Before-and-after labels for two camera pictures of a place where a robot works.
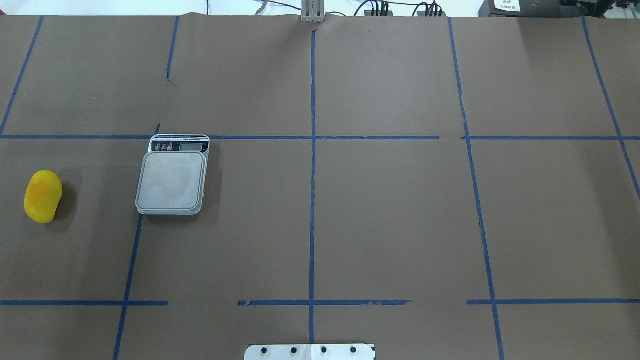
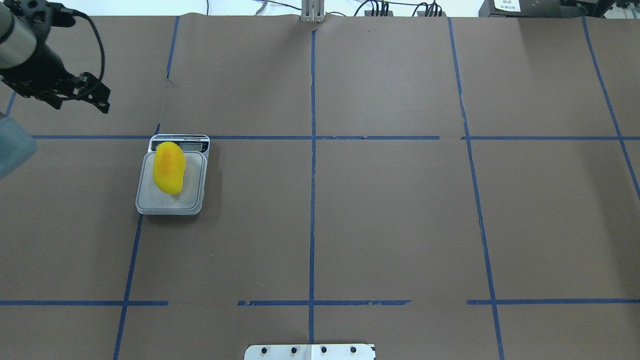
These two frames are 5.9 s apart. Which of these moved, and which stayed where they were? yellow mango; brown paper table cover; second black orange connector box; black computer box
Moved: yellow mango
Stayed: second black orange connector box; brown paper table cover; black computer box
